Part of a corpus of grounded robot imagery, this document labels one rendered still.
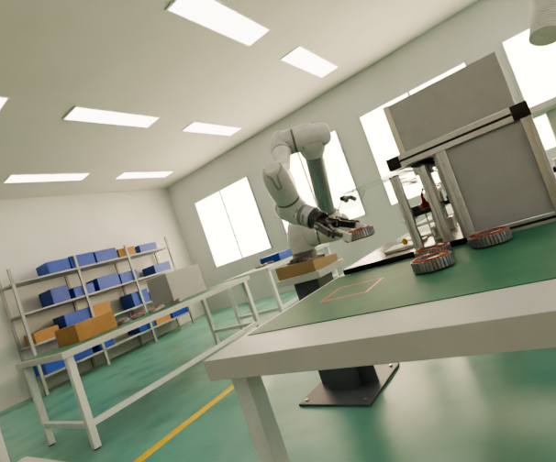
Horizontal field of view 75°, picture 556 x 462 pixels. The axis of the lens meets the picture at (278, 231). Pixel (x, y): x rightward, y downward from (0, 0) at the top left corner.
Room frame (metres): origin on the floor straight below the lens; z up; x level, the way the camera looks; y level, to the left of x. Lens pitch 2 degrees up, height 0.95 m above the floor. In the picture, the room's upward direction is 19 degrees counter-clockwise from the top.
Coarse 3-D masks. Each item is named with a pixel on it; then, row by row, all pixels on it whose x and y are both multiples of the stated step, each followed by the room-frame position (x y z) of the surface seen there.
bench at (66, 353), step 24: (216, 288) 4.03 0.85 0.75; (168, 312) 3.40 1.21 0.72; (96, 336) 2.96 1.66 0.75; (216, 336) 4.83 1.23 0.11; (24, 360) 3.14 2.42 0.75; (48, 360) 2.75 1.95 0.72; (72, 360) 2.69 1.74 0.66; (192, 360) 3.52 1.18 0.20; (72, 384) 2.68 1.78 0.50; (120, 408) 2.88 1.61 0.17; (48, 432) 3.12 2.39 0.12; (96, 432) 2.70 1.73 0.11
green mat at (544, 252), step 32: (544, 224) 1.10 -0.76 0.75; (480, 256) 0.97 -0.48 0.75; (512, 256) 0.85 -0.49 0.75; (544, 256) 0.75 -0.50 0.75; (352, 288) 1.15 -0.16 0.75; (384, 288) 0.98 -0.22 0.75; (416, 288) 0.86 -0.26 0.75; (448, 288) 0.77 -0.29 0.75; (480, 288) 0.69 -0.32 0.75; (288, 320) 1.00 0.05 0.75; (320, 320) 0.88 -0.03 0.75
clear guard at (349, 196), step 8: (408, 168) 1.30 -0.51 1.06; (384, 176) 1.35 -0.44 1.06; (392, 176) 1.40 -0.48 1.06; (400, 176) 1.55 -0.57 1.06; (368, 184) 1.40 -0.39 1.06; (376, 184) 1.54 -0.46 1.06; (344, 192) 1.45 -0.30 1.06; (352, 192) 1.51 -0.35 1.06; (360, 192) 1.59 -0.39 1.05; (344, 200) 1.47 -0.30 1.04; (352, 200) 1.56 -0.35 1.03; (360, 200) 1.64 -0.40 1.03; (344, 208) 1.52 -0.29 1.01
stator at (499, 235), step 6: (492, 228) 1.11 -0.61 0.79; (498, 228) 1.09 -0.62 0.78; (504, 228) 1.04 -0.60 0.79; (474, 234) 1.12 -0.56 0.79; (480, 234) 1.11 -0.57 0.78; (486, 234) 1.04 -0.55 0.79; (492, 234) 1.03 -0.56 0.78; (498, 234) 1.02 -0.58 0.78; (504, 234) 1.02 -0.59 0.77; (510, 234) 1.04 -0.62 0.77; (468, 240) 1.09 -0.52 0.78; (474, 240) 1.06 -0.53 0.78; (480, 240) 1.05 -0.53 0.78; (486, 240) 1.03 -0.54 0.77; (492, 240) 1.03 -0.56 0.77; (498, 240) 1.03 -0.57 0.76; (504, 240) 1.02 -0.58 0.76; (474, 246) 1.07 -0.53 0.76; (480, 246) 1.05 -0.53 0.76; (486, 246) 1.04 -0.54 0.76
